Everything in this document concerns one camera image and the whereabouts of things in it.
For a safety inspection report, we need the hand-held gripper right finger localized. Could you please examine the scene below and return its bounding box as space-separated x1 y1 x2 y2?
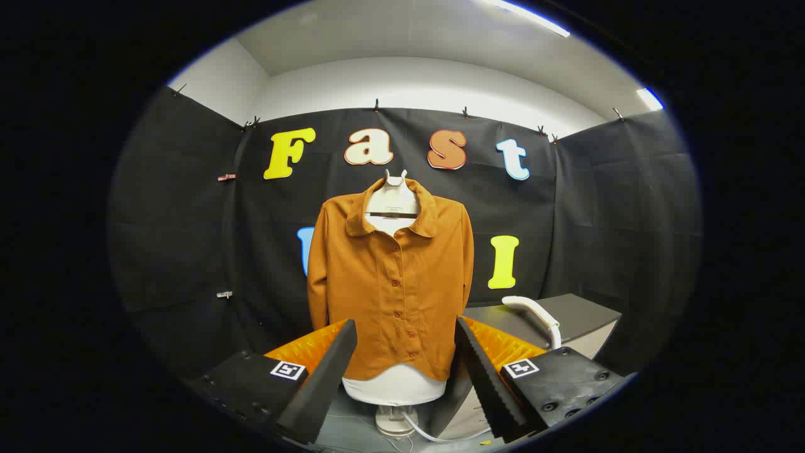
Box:
454 316 630 441

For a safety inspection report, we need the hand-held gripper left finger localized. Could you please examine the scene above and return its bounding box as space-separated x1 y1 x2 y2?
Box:
186 318 358 446

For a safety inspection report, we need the black backdrop cloth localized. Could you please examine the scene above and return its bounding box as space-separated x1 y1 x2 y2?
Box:
107 85 702 379

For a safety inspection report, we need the white garment steamer head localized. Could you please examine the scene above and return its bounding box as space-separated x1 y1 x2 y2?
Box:
501 295 562 350

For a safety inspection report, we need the white fabric ironing board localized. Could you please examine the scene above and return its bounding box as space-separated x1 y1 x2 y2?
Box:
343 214 448 407

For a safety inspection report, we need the white steamer hose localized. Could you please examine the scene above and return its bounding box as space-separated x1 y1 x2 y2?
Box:
399 408 492 444

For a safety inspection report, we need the orange button-up shirt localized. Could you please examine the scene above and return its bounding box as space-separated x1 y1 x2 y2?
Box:
307 177 475 383

